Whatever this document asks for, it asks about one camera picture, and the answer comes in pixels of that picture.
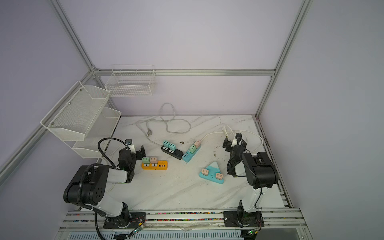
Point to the teal adapter front black strip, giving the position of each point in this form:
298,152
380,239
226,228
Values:
172,147

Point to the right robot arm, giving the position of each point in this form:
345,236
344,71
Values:
261,175

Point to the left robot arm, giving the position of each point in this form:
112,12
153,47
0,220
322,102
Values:
88,187

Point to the blue power strip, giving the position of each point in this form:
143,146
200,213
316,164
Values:
187,157

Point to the aluminium front rail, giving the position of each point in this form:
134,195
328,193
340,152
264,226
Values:
190,220

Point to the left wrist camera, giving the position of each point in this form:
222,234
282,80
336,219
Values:
130,145

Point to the white mesh shelf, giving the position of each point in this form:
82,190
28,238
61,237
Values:
104,127
72,118

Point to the teal triangular power strip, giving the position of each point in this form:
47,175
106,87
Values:
213,169

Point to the black power strip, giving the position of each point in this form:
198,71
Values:
173,153

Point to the white mesh upper shelf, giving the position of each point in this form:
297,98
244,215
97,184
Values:
72,118

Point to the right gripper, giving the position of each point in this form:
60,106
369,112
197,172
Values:
229,144

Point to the white wire basket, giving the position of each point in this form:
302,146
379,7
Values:
131,81

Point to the white mesh lower shelf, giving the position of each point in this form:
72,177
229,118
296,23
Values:
104,127

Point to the pink adapter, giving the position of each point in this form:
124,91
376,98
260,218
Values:
197,144
219,176
153,160
205,172

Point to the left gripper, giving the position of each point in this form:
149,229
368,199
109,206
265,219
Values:
139,152

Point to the orange power strip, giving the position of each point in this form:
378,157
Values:
160,165

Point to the teal adapter black strip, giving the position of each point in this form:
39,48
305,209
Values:
166,144
172,147

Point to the pink adapter on orange strip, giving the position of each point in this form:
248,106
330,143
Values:
153,160

